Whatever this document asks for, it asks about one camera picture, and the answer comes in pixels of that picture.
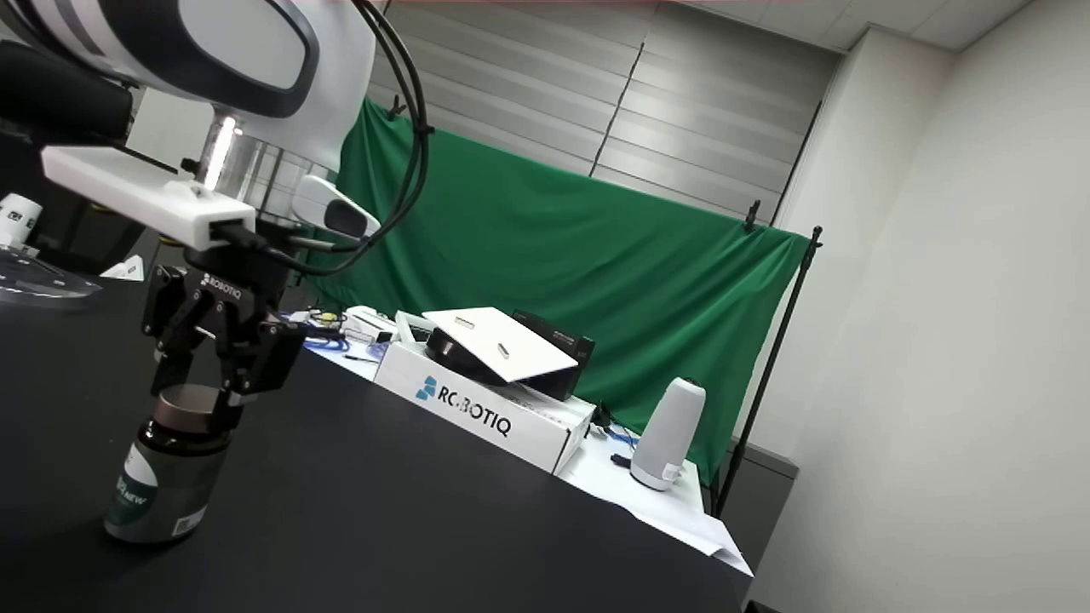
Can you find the white Robotiq cardboard box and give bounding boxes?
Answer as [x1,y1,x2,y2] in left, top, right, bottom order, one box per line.
[371,337,595,476]

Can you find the black backdrop stand pole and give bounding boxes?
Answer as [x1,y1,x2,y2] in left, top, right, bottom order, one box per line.
[712,220,826,516]

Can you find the small white object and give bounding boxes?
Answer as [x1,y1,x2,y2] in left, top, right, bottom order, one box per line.
[0,189,49,255]

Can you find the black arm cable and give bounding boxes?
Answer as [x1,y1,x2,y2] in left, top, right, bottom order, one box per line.
[252,0,436,275]

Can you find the small white device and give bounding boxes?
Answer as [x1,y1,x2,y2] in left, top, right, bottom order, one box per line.
[337,304,397,350]

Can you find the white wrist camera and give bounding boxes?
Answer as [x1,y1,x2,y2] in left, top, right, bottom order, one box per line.
[40,143,258,255]

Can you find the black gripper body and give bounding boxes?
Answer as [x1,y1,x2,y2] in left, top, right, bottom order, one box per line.
[167,225,306,328]

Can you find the green bottle with dark cap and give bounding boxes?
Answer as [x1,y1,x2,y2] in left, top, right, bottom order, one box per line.
[101,384,250,549]

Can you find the grey roller shutter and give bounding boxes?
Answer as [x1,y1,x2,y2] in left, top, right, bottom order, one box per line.
[361,0,843,225]

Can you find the grey low cabinet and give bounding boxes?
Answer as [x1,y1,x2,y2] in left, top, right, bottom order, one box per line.
[712,438,800,549]

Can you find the clear bag with blue cable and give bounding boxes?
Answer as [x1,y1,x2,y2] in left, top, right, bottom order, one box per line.
[281,304,349,354]

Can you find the white flat sheet lid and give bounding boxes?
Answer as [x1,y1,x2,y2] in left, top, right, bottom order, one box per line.
[420,304,581,384]

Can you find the white crumpled tissue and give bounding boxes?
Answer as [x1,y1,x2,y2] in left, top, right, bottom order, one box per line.
[100,251,149,284]

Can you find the green backdrop cloth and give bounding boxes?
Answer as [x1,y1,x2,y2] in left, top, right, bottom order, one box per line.
[301,94,813,488]

